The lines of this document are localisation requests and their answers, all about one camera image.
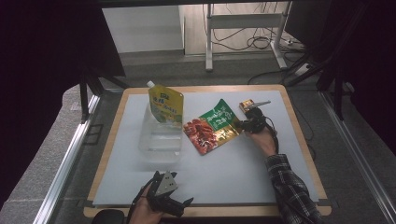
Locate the small brown and yellow box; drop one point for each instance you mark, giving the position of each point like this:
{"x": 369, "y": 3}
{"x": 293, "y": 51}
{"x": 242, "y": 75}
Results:
{"x": 245, "y": 105}

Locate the clear plastic container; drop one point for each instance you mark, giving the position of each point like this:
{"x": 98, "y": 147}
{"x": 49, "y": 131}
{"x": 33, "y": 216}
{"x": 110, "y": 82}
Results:
{"x": 160, "y": 143}

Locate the aluminium rail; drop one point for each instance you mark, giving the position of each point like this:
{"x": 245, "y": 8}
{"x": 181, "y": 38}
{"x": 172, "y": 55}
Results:
{"x": 358, "y": 155}
{"x": 65, "y": 168}

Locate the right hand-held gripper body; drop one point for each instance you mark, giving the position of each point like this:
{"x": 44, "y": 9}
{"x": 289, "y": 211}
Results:
{"x": 257, "y": 119}

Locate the person's right hand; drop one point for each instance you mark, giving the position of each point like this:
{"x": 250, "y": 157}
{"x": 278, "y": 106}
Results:
{"x": 266, "y": 141}

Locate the white metal desk frame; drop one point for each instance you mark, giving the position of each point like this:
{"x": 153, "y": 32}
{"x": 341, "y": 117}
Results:
{"x": 246, "y": 21}

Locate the white board panel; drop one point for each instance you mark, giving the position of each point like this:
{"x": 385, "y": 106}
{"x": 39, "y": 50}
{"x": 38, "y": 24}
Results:
{"x": 140, "y": 28}

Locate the dark curtain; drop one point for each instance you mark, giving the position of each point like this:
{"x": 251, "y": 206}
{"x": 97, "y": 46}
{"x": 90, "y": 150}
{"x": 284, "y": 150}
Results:
{"x": 40, "y": 77}
{"x": 370, "y": 62}

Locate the yellow spout pouch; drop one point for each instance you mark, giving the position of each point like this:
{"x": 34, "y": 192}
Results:
{"x": 165, "y": 102}

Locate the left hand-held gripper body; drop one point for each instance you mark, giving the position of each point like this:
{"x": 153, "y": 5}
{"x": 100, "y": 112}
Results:
{"x": 166, "y": 185}

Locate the dark rounded object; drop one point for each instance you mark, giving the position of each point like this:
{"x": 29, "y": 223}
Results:
{"x": 107, "y": 217}

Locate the person's left hand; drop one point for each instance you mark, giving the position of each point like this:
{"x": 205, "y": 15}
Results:
{"x": 143, "y": 210}

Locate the red and green snack packet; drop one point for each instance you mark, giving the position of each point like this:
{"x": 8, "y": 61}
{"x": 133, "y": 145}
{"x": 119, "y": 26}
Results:
{"x": 208, "y": 133}

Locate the white table mat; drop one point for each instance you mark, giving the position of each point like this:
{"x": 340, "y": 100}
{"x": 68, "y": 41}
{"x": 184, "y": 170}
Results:
{"x": 236, "y": 177}

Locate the white power strip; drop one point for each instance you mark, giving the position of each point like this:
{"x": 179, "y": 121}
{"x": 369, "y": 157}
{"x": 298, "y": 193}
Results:
{"x": 302, "y": 69}

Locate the black metal stand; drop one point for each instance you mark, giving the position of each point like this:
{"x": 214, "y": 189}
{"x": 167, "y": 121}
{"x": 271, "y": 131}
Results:
{"x": 88, "y": 90}
{"x": 337, "y": 84}

